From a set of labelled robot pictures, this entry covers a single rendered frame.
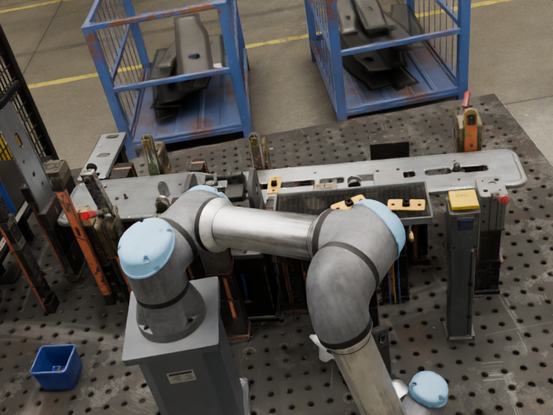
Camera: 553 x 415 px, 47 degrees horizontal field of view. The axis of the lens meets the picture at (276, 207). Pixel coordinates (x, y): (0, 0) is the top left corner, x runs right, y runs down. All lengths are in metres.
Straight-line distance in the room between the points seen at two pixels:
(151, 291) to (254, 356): 0.60
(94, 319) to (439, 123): 1.53
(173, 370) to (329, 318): 0.49
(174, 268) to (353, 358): 0.41
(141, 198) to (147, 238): 0.72
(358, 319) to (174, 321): 0.45
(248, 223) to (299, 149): 1.39
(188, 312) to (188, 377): 0.16
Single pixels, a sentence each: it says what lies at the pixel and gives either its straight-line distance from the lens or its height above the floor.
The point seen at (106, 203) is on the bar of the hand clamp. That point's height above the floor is 1.10.
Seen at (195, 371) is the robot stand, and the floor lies 1.01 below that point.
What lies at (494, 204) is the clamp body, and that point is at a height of 1.03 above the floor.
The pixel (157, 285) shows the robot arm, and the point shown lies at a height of 1.25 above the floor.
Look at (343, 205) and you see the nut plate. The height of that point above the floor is 1.16.
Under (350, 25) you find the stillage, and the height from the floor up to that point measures 0.56.
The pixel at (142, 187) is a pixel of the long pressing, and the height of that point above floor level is 1.00.
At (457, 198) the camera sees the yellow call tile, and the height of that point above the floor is 1.16.
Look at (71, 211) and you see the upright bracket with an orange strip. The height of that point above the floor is 1.09.
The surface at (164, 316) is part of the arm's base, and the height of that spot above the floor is 1.16.
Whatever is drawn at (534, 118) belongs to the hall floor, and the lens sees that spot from 4.07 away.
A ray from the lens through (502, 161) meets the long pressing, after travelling 1.92.
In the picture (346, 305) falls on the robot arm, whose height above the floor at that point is 1.35.
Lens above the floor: 2.09
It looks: 37 degrees down
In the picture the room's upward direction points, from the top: 11 degrees counter-clockwise
